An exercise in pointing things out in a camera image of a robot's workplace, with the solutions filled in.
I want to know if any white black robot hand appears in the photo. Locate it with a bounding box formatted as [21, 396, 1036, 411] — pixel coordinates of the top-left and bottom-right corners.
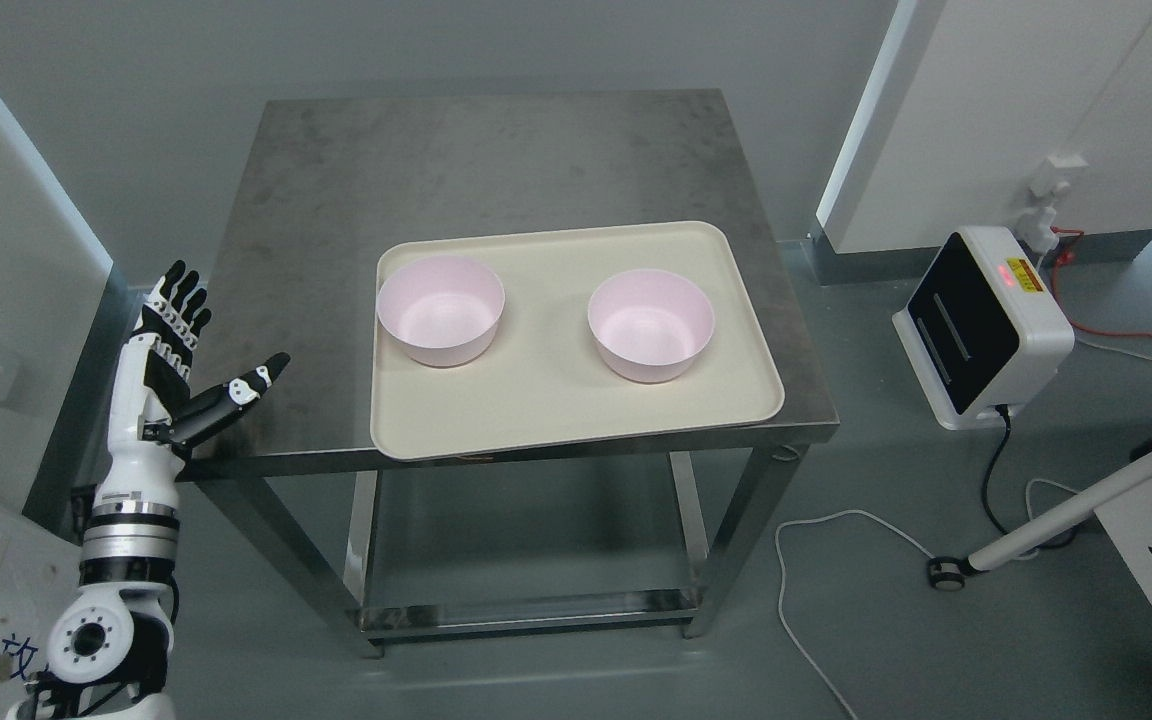
[93, 260, 291, 507]

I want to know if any pink bowl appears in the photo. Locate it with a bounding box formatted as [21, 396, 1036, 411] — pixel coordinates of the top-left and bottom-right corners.
[586, 268, 717, 384]
[376, 253, 506, 367]

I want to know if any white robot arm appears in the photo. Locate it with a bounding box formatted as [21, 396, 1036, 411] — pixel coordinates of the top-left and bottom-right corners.
[6, 486, 180, 719]

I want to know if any stainless steel table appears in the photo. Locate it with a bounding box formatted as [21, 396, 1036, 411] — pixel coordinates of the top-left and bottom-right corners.
[183, 88, 838, 659]

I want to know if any cream plastic tray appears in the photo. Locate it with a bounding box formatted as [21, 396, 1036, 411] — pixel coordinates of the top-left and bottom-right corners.
[370, 222, 785, 461]

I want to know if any white stand leg with caster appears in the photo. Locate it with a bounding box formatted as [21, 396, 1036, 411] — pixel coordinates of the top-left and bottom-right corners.
[925, 450, 1152, 591]

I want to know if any white black box device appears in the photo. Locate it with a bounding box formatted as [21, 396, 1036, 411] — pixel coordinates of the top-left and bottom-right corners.
[892, 225, 1075, 430]

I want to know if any white floor cable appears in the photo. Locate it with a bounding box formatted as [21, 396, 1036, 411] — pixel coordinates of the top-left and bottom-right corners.
[774, 509, 940, 720]

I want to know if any black power cable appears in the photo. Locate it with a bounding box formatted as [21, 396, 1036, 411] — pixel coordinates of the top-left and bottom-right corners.
[982, 403, 1082, 550]

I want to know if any white wall socket plug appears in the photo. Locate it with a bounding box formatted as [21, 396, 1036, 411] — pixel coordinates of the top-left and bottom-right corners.
[1015, 152, 1089, 258]

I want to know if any red cable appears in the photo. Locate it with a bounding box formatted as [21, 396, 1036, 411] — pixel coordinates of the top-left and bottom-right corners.
[1048, 229, 1152, 348]

